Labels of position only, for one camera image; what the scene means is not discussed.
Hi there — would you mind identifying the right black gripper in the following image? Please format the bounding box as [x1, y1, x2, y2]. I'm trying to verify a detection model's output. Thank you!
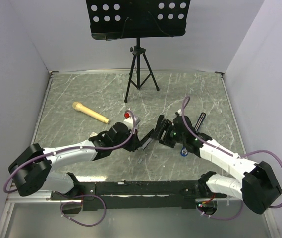
[150, 119, 186, 148]

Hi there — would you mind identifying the black stapler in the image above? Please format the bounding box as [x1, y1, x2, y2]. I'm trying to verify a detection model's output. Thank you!
[140, 129, 155, 150]

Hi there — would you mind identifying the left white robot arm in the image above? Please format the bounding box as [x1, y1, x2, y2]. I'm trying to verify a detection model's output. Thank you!
[8, 122, 141, 199]

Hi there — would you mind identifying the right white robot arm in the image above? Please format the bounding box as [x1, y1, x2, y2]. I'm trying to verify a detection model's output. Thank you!
[152, 115, 282, 214]

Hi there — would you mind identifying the beige toy microphone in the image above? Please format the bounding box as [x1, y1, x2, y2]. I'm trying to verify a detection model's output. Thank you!
[72, 102, 110, 124]

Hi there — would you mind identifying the black music stand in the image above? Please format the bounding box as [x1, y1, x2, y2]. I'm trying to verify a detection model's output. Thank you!
[86, 0, 191, 102]

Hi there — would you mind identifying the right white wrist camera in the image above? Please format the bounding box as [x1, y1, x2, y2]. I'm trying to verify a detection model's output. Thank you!
[175, 109, 182, 117]

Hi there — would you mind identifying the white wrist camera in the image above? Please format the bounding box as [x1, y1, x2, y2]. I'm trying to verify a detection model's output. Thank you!
[123, 111, 140, 130]
[175, 109, 182, 117]

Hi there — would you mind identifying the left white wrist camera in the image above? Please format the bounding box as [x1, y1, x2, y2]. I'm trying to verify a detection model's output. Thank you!
[123, 111, 140, 130]

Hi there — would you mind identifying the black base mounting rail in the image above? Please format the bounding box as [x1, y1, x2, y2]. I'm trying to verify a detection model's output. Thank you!
[51, 180, 226, 211]

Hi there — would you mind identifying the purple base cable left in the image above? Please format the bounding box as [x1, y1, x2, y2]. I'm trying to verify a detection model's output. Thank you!
[60, 193, 110, 228]

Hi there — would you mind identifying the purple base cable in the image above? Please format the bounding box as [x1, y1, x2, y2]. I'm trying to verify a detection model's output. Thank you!
[196, 195, 244, 221]
[60, 193, 110, 228]

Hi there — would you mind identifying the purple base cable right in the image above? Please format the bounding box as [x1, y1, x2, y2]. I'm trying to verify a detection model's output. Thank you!
[196, 195, 244, 221]

